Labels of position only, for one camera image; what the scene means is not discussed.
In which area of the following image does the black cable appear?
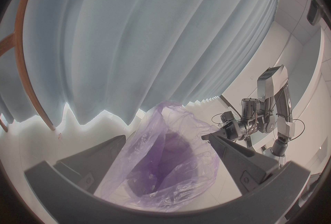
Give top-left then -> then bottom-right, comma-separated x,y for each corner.
288,118 -> 306,141

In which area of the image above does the white trash bin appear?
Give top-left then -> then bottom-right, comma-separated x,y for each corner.
122,125 -> 219,205

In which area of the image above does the pale blue curtain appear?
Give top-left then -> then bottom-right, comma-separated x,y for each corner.
0,0 -> 281,126

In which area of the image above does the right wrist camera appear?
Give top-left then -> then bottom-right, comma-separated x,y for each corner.
220,111 -> 234,123

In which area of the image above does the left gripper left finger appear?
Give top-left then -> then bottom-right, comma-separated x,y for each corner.
53,135 -> 126,191

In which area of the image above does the white cushioned wooden chair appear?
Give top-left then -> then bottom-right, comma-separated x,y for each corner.
0,0 -> 56,132

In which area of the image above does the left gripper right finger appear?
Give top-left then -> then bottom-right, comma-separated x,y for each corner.
208,133 -> 280,195

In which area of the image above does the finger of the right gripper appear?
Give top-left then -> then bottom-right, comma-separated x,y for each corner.
201,132 -> 222,141

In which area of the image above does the purple plastic bag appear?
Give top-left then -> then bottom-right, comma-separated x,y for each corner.
94,101 -> 221,212

